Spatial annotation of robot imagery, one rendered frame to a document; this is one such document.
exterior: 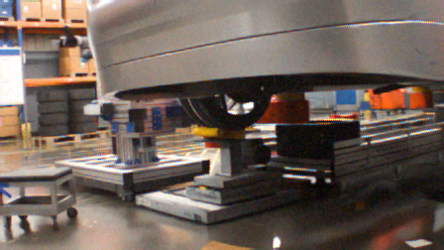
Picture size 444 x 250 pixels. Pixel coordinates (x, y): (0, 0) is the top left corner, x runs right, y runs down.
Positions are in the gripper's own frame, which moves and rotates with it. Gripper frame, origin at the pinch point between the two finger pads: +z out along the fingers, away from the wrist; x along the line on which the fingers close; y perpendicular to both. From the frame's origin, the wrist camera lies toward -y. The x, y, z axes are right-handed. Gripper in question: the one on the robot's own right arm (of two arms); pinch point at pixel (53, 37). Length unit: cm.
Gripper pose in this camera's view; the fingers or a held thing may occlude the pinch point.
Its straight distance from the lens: 364.4
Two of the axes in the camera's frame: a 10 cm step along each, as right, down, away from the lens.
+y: -0.5, 9.9, 1.3
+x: -8.3, -1.2, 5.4
